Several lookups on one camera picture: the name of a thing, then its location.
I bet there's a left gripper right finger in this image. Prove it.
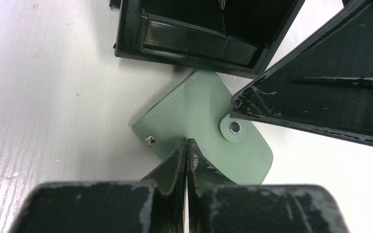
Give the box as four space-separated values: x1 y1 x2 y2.
187 139 349 233

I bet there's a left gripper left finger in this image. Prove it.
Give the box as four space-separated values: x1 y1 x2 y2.
10 139 187 233

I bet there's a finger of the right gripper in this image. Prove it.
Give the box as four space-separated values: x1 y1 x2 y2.
231 0 373 147

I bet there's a green leather card holder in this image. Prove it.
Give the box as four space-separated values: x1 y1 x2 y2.
132 70 273 185

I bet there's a black plastic bin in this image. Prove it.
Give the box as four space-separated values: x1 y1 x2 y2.
109 0 304 79

